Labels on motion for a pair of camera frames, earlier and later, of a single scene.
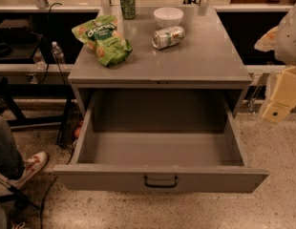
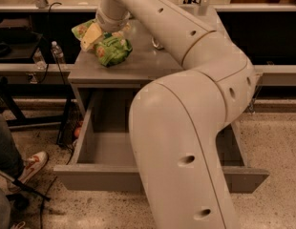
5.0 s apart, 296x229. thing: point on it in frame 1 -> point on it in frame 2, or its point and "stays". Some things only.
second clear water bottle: [39, 60] stays
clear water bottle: [60, 58] stays
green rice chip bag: [103, 37] stays
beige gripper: [289, 38] -> [110, 25]
